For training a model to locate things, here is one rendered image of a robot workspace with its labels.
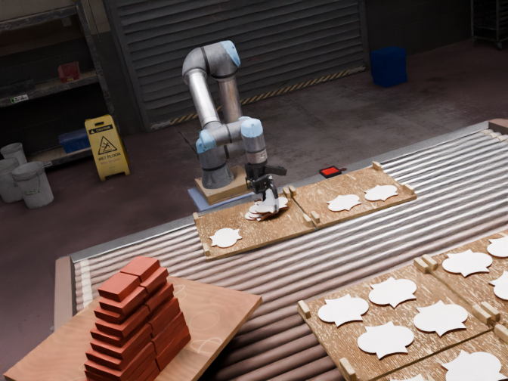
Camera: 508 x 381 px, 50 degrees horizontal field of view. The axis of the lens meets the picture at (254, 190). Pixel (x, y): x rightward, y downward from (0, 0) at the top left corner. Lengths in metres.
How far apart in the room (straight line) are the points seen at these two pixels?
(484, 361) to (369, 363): 0.27
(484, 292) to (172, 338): 0.86
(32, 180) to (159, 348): 4.16
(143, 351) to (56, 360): 0.32
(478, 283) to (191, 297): 0.82
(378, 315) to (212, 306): 0.46
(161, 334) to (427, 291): 0.77
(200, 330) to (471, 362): 0.67
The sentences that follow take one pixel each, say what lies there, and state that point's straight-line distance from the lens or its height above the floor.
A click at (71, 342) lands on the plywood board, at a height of 1.04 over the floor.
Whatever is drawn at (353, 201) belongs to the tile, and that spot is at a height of 0.94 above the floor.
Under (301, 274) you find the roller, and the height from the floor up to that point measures 0.92.
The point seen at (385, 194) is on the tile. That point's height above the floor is 0.94.
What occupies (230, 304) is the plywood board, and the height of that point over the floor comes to 1.04.
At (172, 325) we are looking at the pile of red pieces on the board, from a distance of 1.38.
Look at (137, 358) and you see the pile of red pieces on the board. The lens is 1.32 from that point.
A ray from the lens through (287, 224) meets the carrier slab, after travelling 2.06.
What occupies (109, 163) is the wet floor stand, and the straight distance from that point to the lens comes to 5.55.
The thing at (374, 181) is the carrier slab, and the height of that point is 0.94.
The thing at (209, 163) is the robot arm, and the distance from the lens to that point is 2.47.
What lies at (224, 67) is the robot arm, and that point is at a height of 1.47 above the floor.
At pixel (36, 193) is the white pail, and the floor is 0.14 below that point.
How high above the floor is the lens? 1.94
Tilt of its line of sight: 25 degrees down
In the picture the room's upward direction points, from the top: 12 degrees counter-clockwise
